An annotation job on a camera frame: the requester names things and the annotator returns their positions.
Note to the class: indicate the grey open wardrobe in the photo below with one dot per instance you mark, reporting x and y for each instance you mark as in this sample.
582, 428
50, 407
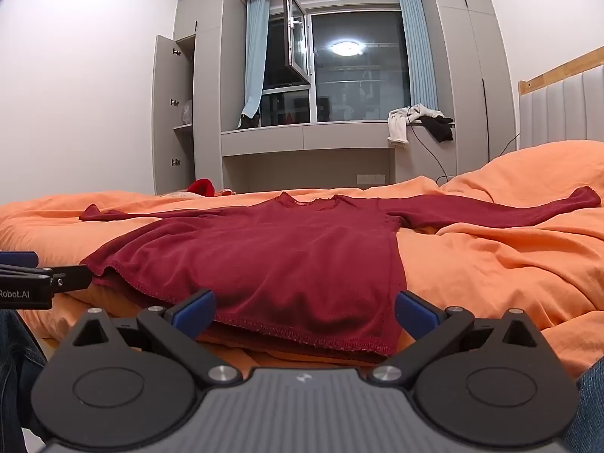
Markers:
207, 80

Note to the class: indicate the white padded wooden headboard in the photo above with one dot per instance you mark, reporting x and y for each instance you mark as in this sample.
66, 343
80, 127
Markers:
561, 104

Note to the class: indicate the orange blanket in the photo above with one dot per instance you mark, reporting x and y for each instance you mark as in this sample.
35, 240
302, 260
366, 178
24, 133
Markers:
472, 269

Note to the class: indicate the black bag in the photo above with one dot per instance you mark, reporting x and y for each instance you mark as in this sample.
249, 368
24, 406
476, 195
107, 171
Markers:
249, 120

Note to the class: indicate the white clothing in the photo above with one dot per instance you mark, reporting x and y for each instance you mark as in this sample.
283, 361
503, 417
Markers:
398, 126

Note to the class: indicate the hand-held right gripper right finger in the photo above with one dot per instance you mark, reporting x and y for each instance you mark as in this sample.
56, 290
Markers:
415, 314

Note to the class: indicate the black clothing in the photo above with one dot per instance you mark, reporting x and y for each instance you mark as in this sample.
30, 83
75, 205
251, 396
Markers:
439, 130

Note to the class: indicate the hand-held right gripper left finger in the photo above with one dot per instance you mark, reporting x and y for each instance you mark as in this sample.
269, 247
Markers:
196, 312

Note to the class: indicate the light blue curtain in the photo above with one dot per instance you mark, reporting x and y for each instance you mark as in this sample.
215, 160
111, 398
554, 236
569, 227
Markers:
255, 56
420, 52

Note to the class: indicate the person's left leg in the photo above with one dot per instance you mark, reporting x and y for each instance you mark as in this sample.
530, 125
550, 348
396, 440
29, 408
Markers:
19, 377

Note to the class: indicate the grey tall closed wardrobe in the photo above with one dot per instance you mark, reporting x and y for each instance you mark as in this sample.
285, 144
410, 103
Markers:
467, 80

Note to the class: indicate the window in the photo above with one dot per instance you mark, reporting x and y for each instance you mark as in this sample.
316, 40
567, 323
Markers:
358, 80

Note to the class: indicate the person's right leg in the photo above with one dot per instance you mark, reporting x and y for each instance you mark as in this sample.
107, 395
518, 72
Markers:
590, 410

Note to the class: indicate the dark red sweater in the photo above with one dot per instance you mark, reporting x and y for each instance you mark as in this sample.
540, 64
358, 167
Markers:
283, 255

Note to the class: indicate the open window sash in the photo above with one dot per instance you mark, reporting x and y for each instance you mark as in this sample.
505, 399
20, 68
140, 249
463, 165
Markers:
298, 37

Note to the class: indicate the grey window bench cabinet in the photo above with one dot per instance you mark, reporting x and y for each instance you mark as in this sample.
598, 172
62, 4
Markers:
306, 137

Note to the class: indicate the person's leg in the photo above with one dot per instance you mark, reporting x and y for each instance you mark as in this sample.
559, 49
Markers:
590, 410
19, 377

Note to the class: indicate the white plastic bag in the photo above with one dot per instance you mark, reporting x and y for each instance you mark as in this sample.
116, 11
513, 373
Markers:
187, 112

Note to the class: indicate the red knit hat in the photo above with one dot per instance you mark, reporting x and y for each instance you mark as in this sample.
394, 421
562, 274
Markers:
202, 187

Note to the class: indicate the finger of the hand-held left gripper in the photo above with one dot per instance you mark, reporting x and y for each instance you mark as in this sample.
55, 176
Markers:
19, 259
71, 277

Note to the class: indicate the white wall outlet plate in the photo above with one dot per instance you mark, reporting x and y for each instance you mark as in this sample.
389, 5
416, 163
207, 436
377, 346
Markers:
371, 179

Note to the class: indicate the grey wardrobe door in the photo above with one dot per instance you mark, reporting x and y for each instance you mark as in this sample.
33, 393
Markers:
165, 113

